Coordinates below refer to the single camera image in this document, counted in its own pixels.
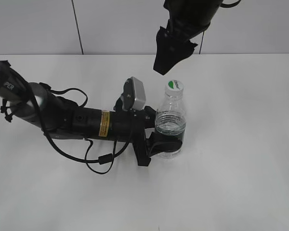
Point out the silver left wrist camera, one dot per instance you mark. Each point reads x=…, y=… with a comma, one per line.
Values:
x=133, y=95

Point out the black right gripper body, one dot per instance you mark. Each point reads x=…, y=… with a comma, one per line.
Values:
x=180, y=30

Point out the clear green-label water bottle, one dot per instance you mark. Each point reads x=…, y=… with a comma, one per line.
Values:
x=171, y=116

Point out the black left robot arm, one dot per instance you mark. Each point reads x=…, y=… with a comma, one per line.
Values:
x=63, y=119

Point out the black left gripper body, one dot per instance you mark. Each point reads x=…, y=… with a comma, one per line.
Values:
x=123, y=126

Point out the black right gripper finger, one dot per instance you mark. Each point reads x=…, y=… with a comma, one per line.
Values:
x=168, y=54
x=181, y=51

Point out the white green bottle cap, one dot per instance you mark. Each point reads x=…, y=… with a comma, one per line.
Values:
x=174, y=88

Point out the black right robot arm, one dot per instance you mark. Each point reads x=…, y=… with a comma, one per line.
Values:
x=187, y=19

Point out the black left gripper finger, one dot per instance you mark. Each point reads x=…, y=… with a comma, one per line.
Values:
x=150, y=115
x=160, y=143

